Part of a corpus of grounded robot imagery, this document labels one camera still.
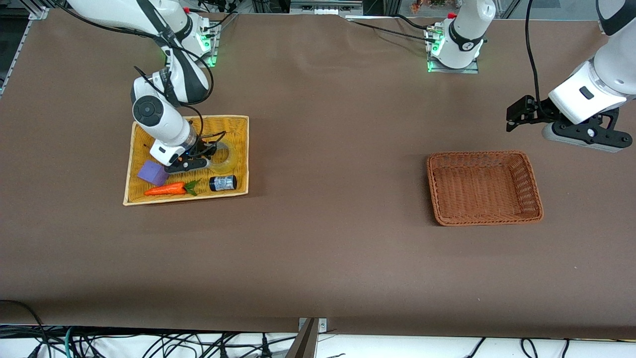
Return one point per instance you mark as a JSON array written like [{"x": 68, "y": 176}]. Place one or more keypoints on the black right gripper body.
[{"x": 200, "y": 147}]

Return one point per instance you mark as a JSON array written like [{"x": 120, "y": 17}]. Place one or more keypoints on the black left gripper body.
[{"x": 540, "y": 110}]

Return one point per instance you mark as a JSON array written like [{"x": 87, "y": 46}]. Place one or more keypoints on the yellow tape roll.
[{"x": 227, "y": 158}]

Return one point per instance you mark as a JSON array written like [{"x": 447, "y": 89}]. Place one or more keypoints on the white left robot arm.
[{"x": 606, "y": 74}]

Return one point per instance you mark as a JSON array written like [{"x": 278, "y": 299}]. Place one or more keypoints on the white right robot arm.
[{"x": 159, "y": 117}]

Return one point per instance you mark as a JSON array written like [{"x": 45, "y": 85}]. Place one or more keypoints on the small black can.
[{"x": 222, "y": 183}]

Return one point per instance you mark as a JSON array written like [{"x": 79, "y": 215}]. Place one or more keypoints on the yellow wicker basket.
[{"x": 213, "y": 196}]

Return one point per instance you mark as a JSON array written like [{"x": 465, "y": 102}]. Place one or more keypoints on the purple foam cube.
[{"x": 151, "y": 173}]

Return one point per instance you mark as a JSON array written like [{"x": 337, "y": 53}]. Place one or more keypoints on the orange toy carrot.
[{"x": 164, "y": 189}]

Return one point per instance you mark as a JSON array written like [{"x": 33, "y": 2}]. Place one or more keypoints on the brown wicker basket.
[{"x": 484, "y": 186}]

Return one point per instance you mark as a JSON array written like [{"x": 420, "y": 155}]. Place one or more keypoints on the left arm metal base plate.
[{"x": 474, "y": 67}]

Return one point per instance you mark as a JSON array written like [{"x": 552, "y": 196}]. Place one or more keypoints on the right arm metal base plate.
[{"x": 214, "y": 49}]

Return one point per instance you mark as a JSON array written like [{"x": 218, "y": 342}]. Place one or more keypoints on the aluminium frame rail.
[{"x": 325, "y": 6}]

